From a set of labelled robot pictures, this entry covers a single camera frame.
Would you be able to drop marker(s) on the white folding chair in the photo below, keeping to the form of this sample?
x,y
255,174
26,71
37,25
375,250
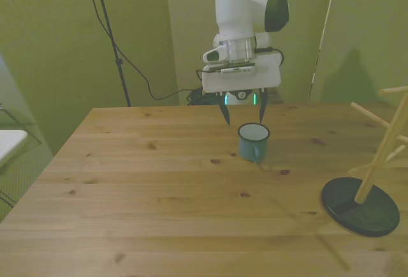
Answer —
x,y
9,143

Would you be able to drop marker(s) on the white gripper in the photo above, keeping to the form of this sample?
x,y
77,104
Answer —
x,y
261,77

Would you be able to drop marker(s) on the wooden mug tree black base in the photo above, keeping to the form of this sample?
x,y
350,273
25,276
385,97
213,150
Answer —
x,y
360,216

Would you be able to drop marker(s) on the black tripod stand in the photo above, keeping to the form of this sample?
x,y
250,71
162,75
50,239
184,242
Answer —
x,y
118,63

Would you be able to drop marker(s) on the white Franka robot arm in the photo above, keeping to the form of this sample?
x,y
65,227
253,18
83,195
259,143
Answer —
x,y
232,9

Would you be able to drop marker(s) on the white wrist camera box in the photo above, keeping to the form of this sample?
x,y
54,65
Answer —
x,y
237,70

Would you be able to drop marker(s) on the blue enamel mug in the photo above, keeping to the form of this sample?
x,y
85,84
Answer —
x,y
247,149

